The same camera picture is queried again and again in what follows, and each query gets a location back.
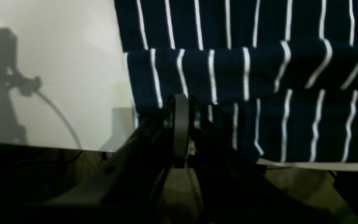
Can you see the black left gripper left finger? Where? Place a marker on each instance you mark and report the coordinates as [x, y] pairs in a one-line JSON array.
[[125, 189]]

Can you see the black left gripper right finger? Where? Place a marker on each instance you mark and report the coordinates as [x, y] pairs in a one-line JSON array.
[[233, 190]]

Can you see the navy white striped T-shirt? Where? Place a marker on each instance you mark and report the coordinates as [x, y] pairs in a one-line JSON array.
[[278, 78]]

